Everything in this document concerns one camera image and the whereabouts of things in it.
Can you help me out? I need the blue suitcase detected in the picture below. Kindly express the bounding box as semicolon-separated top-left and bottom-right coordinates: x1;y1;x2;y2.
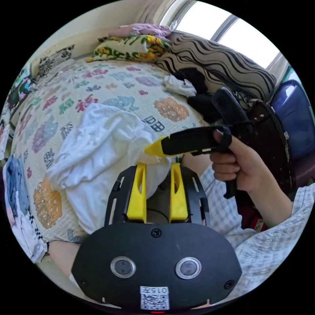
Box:
270;79;315;162

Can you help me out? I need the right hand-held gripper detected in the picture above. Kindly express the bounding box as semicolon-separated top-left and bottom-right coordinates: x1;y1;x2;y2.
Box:
144;125;238;200

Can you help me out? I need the person's right forearm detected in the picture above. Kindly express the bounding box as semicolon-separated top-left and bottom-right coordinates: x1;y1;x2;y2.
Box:
246;172;295;228

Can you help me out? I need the bed with printed quilt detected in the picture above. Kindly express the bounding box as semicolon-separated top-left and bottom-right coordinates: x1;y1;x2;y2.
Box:
10;58;210;243

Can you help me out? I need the black wavy striped cushion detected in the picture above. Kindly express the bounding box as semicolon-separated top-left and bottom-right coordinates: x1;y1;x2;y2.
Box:
156;30;278;102

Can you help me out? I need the small white garment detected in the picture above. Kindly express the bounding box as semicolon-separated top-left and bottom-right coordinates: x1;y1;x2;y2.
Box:
163;74;197;97

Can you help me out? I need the person's right hand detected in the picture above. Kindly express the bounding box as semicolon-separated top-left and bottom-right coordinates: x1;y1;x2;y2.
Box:
210;129;280;195

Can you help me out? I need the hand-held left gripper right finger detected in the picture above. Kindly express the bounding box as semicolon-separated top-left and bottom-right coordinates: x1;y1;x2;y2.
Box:
169;162;189;223

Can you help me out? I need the yellow green floral pillow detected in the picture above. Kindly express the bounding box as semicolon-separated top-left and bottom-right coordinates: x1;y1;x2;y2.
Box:
85;34;171;62

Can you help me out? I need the black garment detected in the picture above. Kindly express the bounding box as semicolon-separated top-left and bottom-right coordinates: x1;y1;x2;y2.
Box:
175;67;223;124

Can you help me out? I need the black bag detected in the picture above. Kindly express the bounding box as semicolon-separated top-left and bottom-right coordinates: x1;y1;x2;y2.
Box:
250;99;297;195

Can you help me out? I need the person's body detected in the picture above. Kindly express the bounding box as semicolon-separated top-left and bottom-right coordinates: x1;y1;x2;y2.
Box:
48;154;315;301

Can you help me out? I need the purple rolled blanket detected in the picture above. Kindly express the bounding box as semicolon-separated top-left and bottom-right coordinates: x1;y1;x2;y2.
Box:
108;23;173;38

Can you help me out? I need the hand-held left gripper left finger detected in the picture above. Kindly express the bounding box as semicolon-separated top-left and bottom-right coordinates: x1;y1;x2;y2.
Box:
126;162;148;221

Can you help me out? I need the window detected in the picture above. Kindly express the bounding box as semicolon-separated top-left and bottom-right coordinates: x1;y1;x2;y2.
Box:
159;0;282;69

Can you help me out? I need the pile of clothes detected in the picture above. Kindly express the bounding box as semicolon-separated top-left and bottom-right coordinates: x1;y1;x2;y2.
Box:
2;154;50;264

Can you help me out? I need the white t-shirt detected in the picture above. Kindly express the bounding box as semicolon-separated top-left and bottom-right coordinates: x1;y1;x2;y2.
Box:
46;103;173;234

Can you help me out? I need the black white patterned cushion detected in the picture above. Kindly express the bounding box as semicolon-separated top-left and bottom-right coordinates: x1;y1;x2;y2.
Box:
36;45;75;77

